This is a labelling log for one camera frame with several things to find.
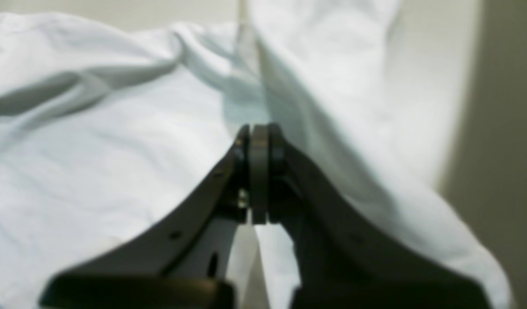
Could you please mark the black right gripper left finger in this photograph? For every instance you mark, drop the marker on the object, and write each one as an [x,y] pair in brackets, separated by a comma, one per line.
[181,262]

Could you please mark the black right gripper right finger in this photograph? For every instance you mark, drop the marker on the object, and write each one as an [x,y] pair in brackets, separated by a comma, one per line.
[344,261]

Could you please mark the white t-shirt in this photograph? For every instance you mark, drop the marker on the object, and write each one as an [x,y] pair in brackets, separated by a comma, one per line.
[104,132]

